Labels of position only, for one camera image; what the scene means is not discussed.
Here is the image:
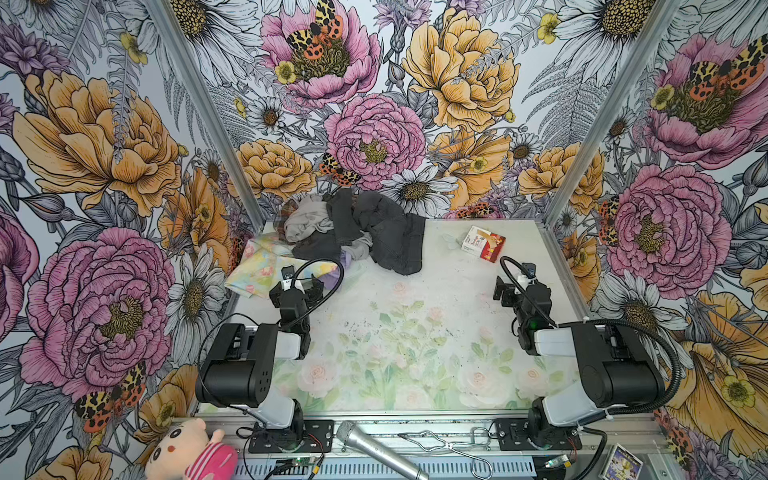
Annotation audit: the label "lavender purple cloth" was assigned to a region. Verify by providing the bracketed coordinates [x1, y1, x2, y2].
[339, 250, 353, 270]

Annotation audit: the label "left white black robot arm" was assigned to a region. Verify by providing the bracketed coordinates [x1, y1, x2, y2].
[195, 277, 324, 453]

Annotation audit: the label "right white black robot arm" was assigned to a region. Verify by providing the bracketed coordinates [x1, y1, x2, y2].
[493, 277, 666, 449]

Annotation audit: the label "pastel floral patterned cloth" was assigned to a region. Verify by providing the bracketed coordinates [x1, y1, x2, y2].
[225, 233, 306, 298]

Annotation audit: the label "light grey cloth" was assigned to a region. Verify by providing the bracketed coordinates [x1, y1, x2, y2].
[283, 194, 373, 260]

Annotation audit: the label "red white small box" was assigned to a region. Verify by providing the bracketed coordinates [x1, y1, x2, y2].
[461, 226, 506, 263]

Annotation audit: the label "dark grey denim shorts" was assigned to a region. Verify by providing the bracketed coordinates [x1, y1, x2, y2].
[289, 188, 425, 276]

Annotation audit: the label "silver microphone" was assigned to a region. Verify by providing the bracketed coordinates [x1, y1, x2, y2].
[336, 421, 430, 480]

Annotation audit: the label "green circuit board left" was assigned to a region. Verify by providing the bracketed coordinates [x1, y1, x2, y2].
[275, 457, 324, 475]

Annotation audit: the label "green circuit board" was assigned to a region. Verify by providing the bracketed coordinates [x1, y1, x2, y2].
[544, 454, 572, 469]
[275, 457, 324, 475]

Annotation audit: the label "green circuit board right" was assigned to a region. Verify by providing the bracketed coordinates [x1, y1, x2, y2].
[544, 454, 572, 469]

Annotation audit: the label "pink plush doll toy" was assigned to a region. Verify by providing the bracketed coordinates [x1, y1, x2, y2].
[145, 418, 238, 480]

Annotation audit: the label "colourful card box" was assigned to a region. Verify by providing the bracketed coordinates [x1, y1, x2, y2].
[598, 444, 643, 480]

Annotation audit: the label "left black corrugated cable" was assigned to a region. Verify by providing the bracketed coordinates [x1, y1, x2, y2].
[281, 258, 346, 331]

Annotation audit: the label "black corrugated cable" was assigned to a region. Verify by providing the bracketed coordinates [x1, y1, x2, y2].
[281, 258, 346, 331]
[499, 256, 682, 415]

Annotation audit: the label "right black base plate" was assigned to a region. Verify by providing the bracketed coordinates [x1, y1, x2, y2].
[492, 418, 582, 451]

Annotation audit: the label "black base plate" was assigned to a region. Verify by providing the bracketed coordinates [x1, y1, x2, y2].
[492, 418, 582, 451]
[246, 419, 335, 454]

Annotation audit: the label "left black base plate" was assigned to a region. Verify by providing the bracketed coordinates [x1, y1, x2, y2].
[246, 419, 335, 454]

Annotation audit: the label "right black corrugated cable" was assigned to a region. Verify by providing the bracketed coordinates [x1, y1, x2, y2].
[499, 256, 682, 415]

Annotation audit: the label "metal wire hanger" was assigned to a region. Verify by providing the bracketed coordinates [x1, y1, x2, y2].
[397, 428, 494, 480]

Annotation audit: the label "left aluminium corner post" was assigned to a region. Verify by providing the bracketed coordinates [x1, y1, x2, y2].
[147, 1, 266, 235]

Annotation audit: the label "aluminium corner post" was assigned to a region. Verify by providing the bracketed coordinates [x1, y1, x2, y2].
[544, 0, 685, 226]
[147, 1, 266, 235]

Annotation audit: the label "right aluminium corner post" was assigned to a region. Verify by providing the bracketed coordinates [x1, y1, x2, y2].
[544, 0, 685, 226]

